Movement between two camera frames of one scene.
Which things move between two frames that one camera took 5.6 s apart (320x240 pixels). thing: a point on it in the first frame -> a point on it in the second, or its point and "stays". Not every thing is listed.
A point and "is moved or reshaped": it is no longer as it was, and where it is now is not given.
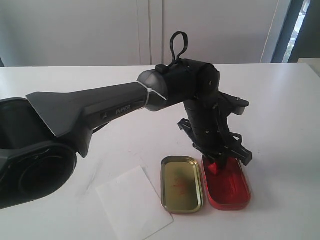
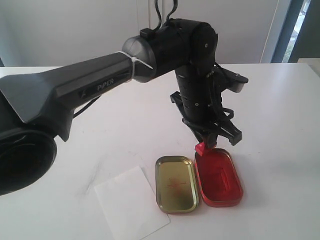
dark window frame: (300, 36) stays
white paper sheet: (133, 210) stays
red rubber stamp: (213, 167) is moved or reshaped
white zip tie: (149, 90) -> (133, 60)
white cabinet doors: (103, 32) stays
